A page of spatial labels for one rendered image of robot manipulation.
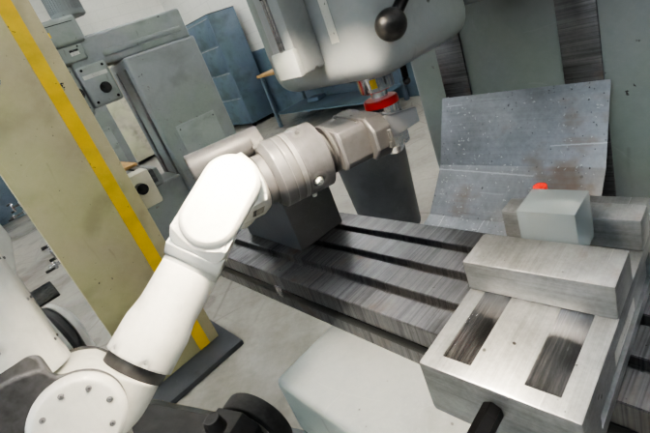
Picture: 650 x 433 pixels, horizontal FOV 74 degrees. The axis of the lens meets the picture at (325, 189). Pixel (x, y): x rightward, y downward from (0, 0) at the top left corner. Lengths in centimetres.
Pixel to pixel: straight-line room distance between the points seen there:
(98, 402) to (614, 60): 83
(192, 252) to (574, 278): 38
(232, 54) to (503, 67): 711
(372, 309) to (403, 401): 13
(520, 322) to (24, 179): 193
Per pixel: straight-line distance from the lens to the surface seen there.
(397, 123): 57
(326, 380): 72
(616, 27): 84
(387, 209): 263
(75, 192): 215
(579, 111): 87
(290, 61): 48
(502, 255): 52
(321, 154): 51
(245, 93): 786
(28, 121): 213
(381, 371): 69
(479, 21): 91
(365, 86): 57
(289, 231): 88
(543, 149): 89
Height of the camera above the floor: 139
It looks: 21 degrees down
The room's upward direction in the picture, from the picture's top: 21 degrees counter-clockwise
